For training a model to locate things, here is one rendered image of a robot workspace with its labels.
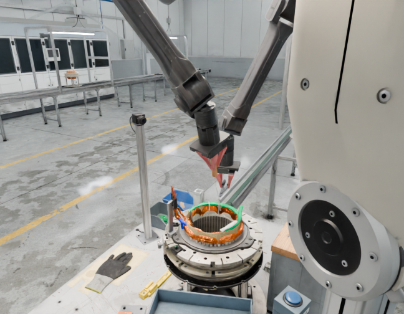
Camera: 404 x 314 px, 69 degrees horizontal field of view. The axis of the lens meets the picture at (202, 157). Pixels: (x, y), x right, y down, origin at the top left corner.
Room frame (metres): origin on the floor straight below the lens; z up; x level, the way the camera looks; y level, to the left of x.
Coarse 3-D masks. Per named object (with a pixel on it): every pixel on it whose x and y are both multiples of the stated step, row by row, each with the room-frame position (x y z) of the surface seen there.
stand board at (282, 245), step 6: (282, 228) 0.86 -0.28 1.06; (282, 234) 0.83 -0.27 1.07; (288, 234) 0.83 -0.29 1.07; (276, 240) 0.79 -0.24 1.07; (282, 240) 0.79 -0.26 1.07; (288, 240) 0.79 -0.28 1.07; (276, 246) 0.76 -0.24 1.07; (282, 246) 0.76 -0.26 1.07; (288, 246) 0.76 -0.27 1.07; (276, 252) 0.76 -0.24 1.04; (282, 252) 0.75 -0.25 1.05; (288, 252) 0.74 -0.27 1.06; (294, 252) 0.73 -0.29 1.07; (294, 258) 0.73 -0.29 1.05
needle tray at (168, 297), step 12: (156, 288) 0.59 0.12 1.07; (156, 300) 0.58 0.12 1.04; (168, 300) 0.59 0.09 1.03; (180, 300) 0.58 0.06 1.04; (192, 300) 0.58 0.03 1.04; (204, 300) 0.57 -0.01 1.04; (216, 300) 0.57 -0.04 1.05; (228, 300) 0.56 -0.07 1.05; (240, 300) 0.56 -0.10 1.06; (156, 312) 0.55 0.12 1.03; (168, 312) 0.55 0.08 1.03; (180, 312) 0.55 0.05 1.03; (192, 312) 0.55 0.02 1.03; (204, 312) 0.55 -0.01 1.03; (216, 312) 0.55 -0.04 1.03; (228, 312) 0.55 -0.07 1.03; (240, 312) 0.55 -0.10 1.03
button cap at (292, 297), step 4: (288, 292) 0.60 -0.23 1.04; (292, 292) 0.60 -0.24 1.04; (296, 292) 0.60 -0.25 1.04; (288, 296) 0.59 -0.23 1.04; (292, 296) 0.59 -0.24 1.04; (296, 296) 0.59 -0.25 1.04; (300, 296) 0.59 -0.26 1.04; (288, 300) 0.57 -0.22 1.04; (292, 300) 0.57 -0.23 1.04; (296, 300) 0.57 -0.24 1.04; (300, 300) 0.57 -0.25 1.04; (292, 304) 0.57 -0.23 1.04; (296, 304) 0.57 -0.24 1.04
